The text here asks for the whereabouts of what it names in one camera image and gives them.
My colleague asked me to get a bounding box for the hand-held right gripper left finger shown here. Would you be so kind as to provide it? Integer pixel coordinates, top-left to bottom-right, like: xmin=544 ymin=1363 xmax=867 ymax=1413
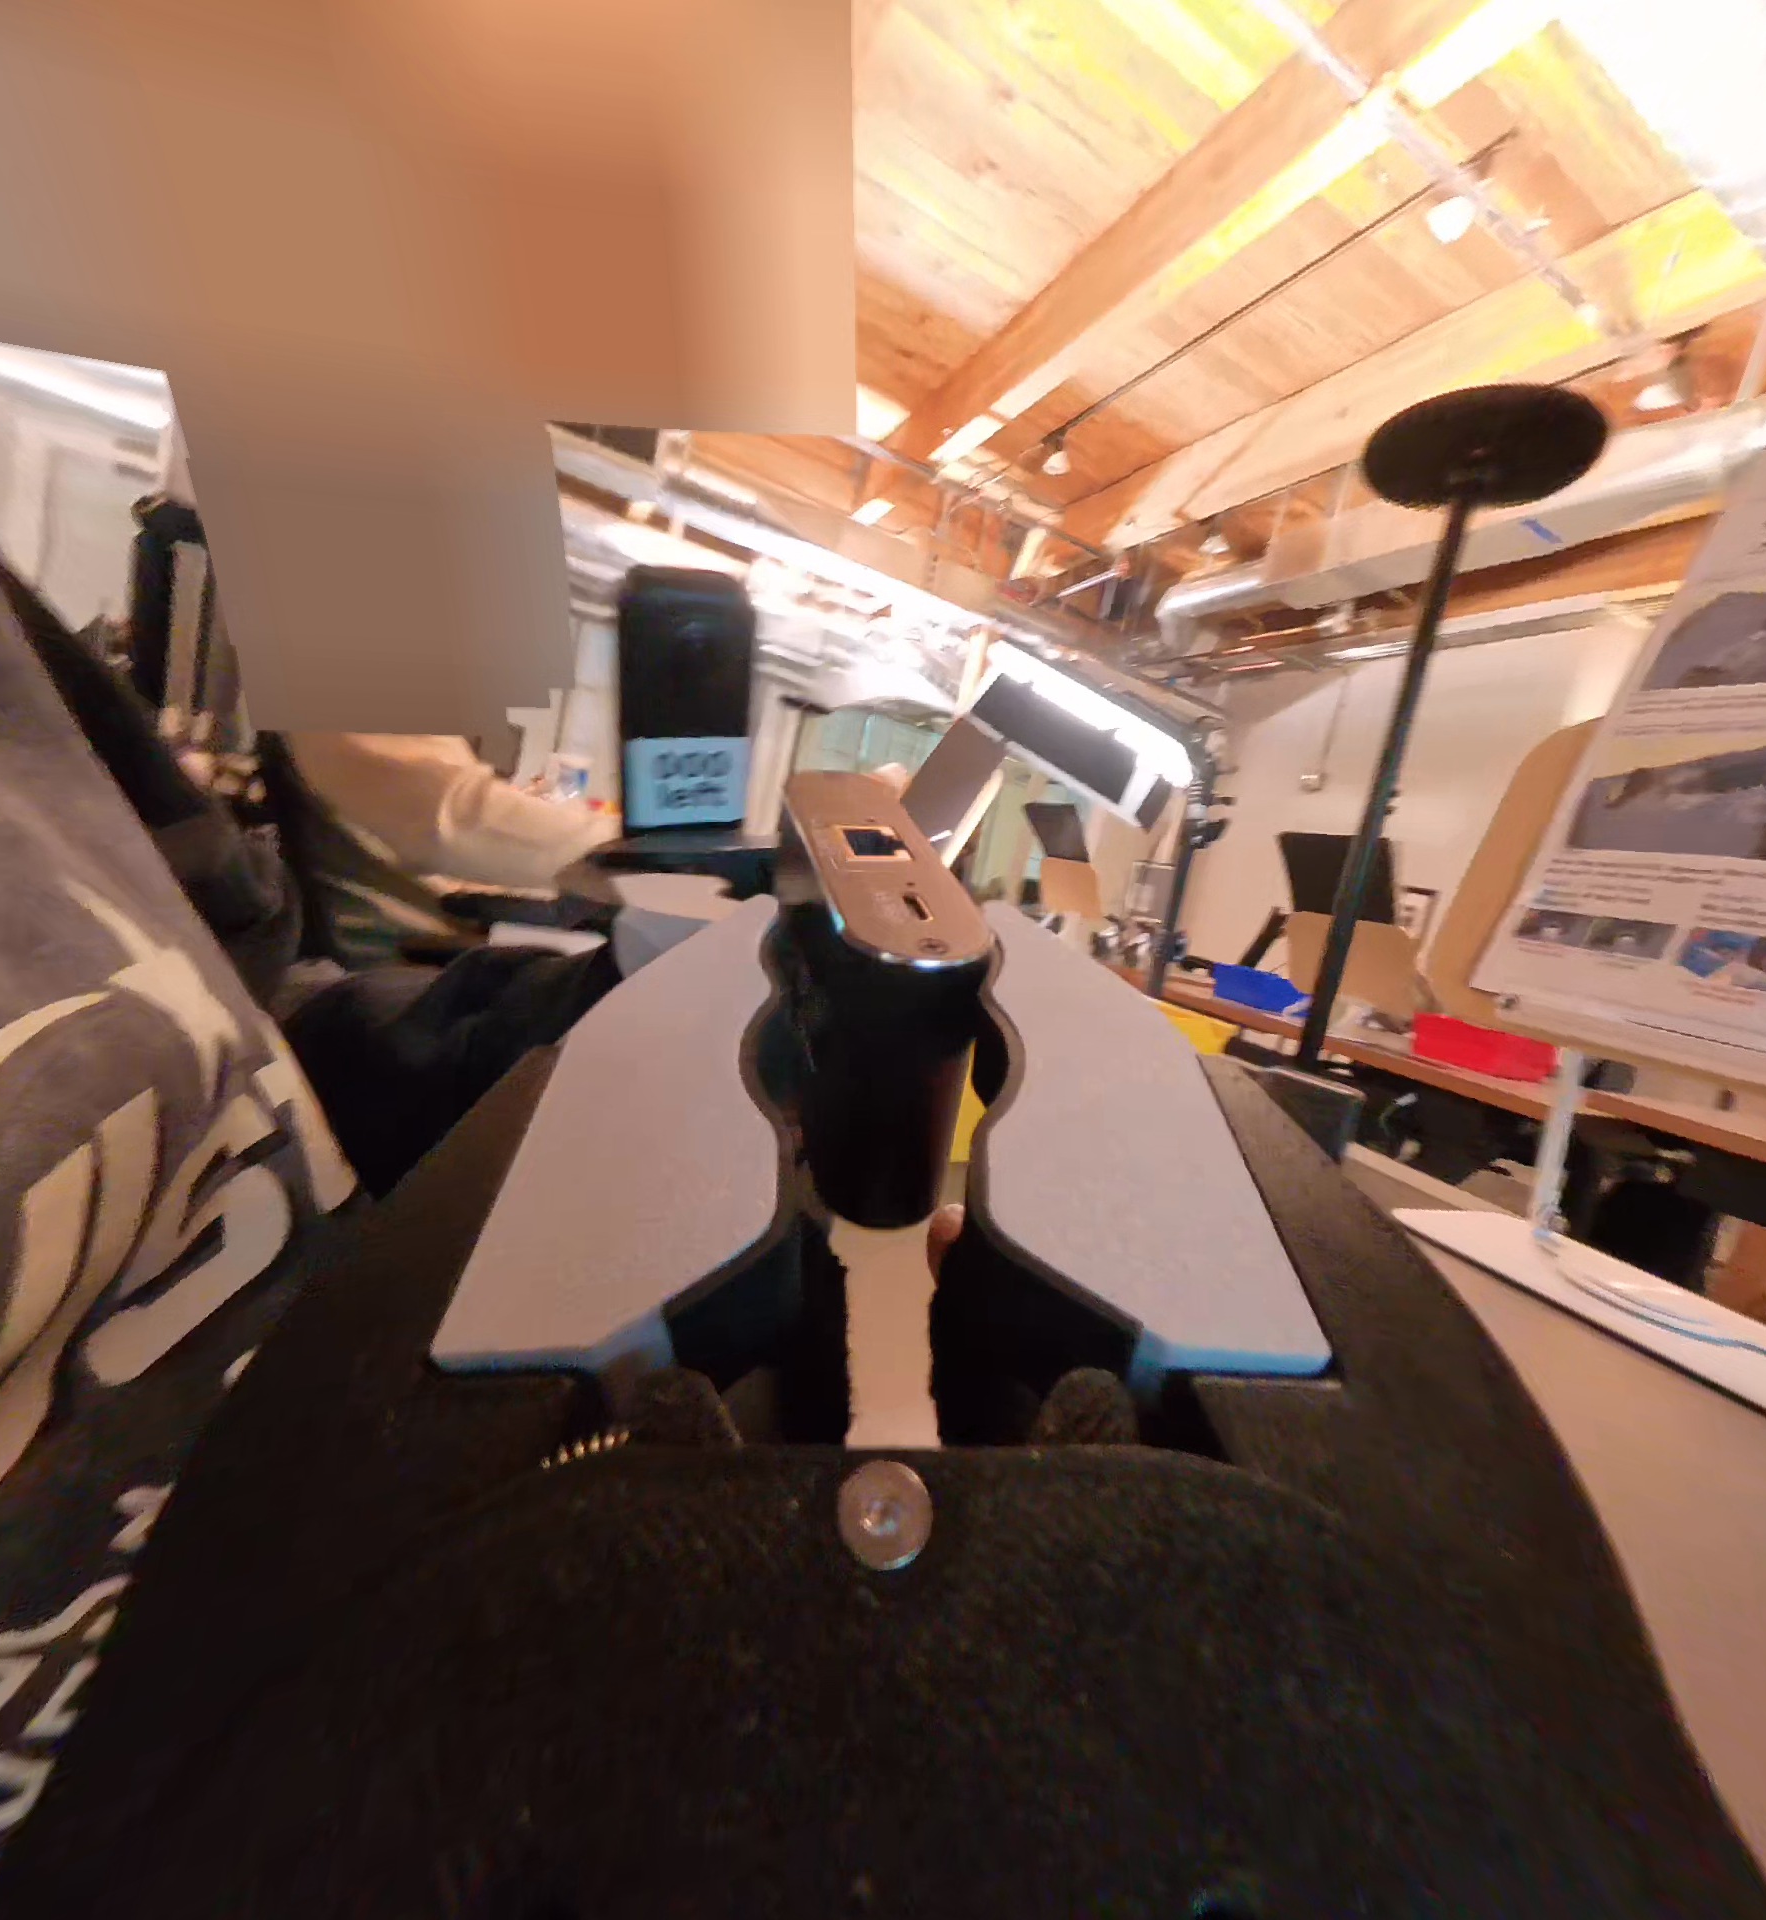
xmin=429 ymin=899 xmax=809 ymax=1377

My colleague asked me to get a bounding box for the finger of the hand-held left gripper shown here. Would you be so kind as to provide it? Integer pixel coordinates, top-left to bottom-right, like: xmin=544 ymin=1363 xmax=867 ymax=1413
xmin=609 ymin=875 xmax=765 ymax=978

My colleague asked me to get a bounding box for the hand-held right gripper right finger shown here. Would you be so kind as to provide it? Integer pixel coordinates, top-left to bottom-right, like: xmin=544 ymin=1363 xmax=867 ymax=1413
xmin=964 ymin=896 xmax=1337 ymax=1381

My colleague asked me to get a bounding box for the black ethernet splitter box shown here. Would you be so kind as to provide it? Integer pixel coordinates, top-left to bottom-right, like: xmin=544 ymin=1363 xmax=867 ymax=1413
xmin=784 ymin=771 xmax=998 ymax=1224

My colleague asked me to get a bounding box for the dark grey flat panel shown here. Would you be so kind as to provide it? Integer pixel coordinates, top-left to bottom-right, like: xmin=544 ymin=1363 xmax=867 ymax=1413
xmin=904 ymin=715 xmax=1008 ymax=870

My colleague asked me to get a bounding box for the cardboard box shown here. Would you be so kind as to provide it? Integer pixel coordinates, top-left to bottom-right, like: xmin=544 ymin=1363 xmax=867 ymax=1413
xmin=1279 ymin=905 xmax=1439 ymax=1022

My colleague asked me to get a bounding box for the red box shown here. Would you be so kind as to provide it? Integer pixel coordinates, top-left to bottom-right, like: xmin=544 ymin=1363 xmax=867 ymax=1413
xmin=1410 ymin=1011 xmax=1559 ymax=1085

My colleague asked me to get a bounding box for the long LED lamp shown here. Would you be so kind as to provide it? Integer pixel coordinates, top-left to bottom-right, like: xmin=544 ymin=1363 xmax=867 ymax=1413
xmin=972 ymin=660 xmax=1177 ymax=834

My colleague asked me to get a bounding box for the white poster stand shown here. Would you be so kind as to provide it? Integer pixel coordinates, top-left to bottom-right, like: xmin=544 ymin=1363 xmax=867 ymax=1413
xmin=1530 ymin=1050 xmax=1726 ymax=1322

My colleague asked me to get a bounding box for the long wooden work table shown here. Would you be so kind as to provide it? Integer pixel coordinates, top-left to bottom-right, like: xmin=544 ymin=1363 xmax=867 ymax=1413
xmin=1121 ymin=960 xmax=1766 ymax=1188

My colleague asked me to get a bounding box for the printed instruction poster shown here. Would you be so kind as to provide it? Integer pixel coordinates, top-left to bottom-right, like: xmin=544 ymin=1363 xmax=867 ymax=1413
xmin=1467 ymin=434 xmax=1766 ymax=1068

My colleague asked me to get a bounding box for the black pole with round disc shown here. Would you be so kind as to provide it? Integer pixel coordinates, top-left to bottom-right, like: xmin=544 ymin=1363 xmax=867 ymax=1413
xmin=1293 ymin=381 xmax=1611 ymax=1068

